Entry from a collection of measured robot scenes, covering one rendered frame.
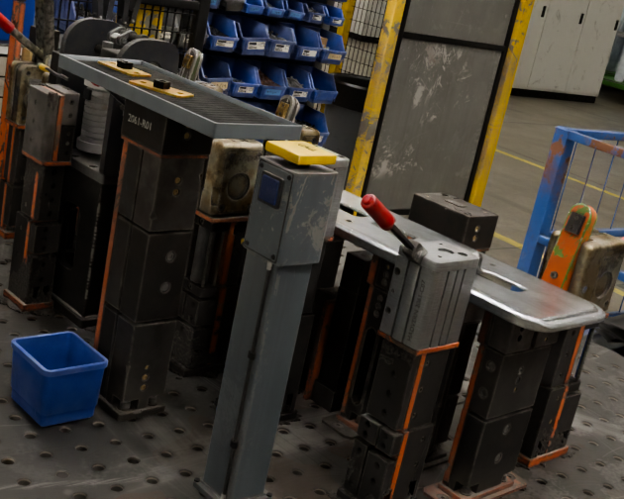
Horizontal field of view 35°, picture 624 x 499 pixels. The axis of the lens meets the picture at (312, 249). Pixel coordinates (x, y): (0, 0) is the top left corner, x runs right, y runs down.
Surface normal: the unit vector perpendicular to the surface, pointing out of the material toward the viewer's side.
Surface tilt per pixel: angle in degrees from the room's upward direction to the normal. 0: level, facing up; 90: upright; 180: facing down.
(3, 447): 0
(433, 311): 90
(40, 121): 90
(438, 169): 91
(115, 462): 0
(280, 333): 90
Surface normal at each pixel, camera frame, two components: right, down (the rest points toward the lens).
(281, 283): 0.66, 0.35
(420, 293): -0.72, 0.07
